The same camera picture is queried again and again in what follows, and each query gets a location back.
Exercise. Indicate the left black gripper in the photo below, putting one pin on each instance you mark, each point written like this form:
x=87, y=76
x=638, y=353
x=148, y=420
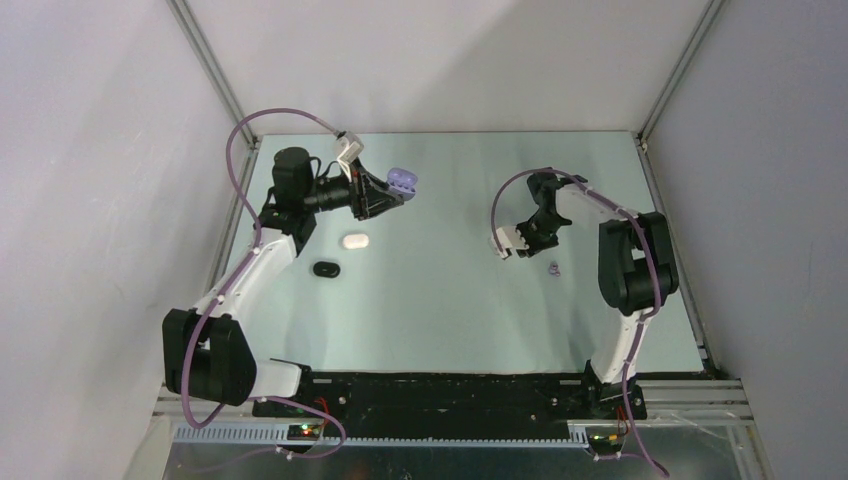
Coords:
x=370, y=201

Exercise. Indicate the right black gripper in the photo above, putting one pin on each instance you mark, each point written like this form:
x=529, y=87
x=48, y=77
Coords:
x=534, y=247

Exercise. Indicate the purple earbud charging case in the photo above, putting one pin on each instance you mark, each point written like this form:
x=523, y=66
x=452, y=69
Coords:
x=402, y=182

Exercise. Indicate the white earbud charging case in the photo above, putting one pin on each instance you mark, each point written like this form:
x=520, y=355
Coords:
x=355, y=241

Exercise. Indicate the black earbud charging case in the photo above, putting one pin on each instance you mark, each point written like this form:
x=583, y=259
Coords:
x=326, y=269

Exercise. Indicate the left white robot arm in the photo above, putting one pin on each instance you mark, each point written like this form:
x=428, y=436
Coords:
x=207, y=352

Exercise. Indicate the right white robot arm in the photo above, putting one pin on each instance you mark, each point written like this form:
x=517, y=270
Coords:
x=636, y=269

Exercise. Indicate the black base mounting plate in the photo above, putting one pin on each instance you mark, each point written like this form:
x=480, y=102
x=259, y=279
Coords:
x=538, y=406

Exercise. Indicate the right controller circuit board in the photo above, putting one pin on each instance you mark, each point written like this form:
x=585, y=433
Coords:
x=605, y=445

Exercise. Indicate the controller circuit board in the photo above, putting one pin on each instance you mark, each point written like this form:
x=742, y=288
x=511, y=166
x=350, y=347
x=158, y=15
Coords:
x=304, y=433
x=605, y=445

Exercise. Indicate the left controller circuit board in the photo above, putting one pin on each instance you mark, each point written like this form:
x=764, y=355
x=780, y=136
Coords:
x=304, y=433

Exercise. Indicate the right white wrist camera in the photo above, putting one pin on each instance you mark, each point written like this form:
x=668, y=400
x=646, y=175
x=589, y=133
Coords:
x=508, y=241

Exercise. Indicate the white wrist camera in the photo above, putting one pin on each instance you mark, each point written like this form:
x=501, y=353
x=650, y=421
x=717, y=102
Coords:
x=348, y=147
x=508, y=241

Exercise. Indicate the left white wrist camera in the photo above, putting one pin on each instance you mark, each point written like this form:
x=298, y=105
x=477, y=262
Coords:
x=348, y=147

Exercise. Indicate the left aluminium frame post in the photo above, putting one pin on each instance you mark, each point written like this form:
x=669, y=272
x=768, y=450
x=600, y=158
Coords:
x=204, y=52

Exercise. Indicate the aluminium frame post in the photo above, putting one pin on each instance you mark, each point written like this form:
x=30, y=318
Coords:
x=703, y=27
x=204, y=52

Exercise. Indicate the right aluminium frame post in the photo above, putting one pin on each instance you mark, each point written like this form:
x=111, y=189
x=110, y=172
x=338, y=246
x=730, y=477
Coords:
x=703, y=27

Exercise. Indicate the grey slotted cable duct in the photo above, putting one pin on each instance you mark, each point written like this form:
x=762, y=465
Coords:
x=284, y=434

